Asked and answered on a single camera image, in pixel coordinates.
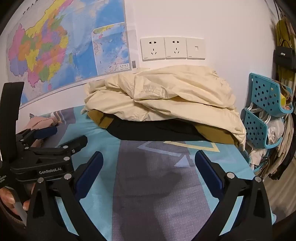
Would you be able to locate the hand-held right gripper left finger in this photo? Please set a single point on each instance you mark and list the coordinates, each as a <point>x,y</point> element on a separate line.
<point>90,176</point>

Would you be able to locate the white plastic bag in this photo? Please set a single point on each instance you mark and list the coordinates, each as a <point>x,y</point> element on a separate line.
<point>274,129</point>

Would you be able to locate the black handbag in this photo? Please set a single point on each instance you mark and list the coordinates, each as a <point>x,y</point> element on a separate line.
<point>284,55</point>

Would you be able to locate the yellow hanging garment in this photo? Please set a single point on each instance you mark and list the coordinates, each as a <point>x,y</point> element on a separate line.
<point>283,30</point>

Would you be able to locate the cream garment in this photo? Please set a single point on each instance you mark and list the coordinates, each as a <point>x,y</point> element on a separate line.
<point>173,92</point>

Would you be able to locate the mustard garment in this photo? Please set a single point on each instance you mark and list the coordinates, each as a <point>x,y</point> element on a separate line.
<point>101,119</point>

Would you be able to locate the black garment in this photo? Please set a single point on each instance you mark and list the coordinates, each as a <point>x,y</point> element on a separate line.
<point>150,131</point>

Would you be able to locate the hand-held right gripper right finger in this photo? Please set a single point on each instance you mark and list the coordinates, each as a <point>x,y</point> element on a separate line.
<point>208,171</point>

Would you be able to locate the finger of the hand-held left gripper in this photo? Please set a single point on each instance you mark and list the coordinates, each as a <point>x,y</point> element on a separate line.
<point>47,131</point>
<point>76,142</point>

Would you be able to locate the blue plastic basket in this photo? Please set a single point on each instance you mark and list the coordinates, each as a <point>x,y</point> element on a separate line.
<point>266,92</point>
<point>254,129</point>

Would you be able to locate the white wall socket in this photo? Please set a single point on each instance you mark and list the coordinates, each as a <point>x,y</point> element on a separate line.
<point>152,48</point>
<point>175,48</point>

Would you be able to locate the colourful wall map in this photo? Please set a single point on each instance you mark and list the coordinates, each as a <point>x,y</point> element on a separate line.
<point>46,46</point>

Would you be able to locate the person's left hand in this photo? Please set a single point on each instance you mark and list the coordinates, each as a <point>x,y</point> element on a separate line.
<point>7,197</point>

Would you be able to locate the beige cloth bag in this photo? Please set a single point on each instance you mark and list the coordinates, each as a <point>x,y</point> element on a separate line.
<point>284,148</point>

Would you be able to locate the pink garment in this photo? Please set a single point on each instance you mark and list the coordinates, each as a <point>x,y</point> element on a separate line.
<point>39,122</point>

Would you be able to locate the teal grey printed bed sheet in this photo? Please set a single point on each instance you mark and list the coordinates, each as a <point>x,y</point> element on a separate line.
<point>150,185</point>

